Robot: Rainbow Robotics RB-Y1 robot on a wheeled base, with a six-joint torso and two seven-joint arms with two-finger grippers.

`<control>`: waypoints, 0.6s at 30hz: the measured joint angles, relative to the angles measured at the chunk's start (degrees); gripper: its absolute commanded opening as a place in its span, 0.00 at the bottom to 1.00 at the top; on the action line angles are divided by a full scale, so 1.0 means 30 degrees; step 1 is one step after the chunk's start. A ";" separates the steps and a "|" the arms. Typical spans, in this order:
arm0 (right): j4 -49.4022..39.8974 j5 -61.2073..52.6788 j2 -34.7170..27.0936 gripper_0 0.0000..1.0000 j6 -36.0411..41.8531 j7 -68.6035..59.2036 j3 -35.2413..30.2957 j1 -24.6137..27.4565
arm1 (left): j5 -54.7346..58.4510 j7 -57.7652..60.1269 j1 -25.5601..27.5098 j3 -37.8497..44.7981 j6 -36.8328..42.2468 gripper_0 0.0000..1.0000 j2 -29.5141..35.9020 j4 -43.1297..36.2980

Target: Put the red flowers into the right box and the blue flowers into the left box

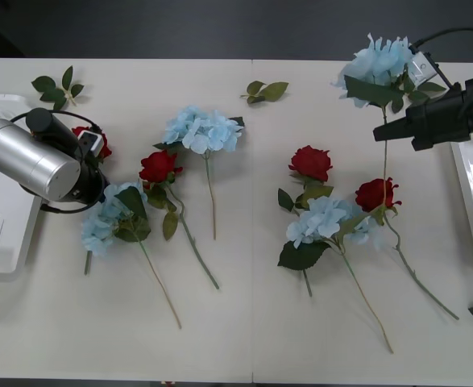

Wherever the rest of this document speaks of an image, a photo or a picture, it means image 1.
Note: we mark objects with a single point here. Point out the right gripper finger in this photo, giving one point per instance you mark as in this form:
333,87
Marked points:
397,136
395,126

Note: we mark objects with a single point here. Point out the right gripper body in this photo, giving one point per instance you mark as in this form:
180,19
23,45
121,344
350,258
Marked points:
437,121

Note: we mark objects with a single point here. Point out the pale blue artificial flower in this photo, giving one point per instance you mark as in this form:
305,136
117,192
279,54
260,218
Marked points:
204,129
99,230
377,60
320,219

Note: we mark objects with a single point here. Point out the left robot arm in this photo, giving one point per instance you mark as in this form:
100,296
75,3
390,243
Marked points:
26,157

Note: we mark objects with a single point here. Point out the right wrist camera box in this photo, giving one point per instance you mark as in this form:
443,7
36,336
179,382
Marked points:
423,66

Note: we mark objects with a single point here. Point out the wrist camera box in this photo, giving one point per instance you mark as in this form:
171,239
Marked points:
91,141
423,66

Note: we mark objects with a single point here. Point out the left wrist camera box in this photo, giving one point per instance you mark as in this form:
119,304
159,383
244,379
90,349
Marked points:
91,141

